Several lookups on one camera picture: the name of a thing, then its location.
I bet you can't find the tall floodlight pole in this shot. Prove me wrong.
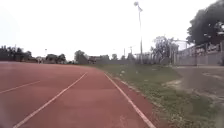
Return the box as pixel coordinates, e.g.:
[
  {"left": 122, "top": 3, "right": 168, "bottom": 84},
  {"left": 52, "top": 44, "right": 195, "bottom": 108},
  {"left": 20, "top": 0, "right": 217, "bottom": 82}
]
[{"left": 133, "top": 1, "right": 144, "bottom": 65}]

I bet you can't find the red running track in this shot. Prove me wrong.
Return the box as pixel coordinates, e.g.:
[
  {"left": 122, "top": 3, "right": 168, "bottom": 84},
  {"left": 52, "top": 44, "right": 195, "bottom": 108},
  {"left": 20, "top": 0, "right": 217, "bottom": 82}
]
[{"left": 0, "top": 61, "right": 168, "bottom": 128}]

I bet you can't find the grass strip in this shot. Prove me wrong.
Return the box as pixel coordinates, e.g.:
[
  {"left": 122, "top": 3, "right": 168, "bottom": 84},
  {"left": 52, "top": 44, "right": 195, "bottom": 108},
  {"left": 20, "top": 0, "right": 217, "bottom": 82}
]
[{"left": 94, "top": 63, "right": 224, "bottom": 128}]

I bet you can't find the row of trees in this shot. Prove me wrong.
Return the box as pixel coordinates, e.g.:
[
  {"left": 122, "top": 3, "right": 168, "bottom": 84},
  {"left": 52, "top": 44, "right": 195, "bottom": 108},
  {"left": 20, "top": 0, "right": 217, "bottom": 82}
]
[{"left": 0, "top": 44, "right": 89, "bottom": 65}]

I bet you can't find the building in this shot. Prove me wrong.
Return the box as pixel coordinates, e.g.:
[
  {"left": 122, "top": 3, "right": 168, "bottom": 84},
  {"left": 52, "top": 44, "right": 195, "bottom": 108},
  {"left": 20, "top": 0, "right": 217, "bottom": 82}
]
[{"left": 87, "top": 54, "right": 111, "bottom": 65}]

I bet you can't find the large dark tree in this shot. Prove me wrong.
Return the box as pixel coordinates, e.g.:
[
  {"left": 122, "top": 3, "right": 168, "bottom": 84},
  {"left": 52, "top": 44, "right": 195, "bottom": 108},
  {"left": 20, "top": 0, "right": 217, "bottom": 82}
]
[{"left": 185, "top": 0, "right": 224, "bottom": 46}]

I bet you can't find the grey fence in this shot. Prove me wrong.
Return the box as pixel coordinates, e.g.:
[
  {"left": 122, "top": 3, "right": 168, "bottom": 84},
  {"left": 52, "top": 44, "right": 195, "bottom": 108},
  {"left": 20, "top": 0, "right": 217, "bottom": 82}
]
[{"left": 173, "top": 41, "right": 224, "bottom": 67}]

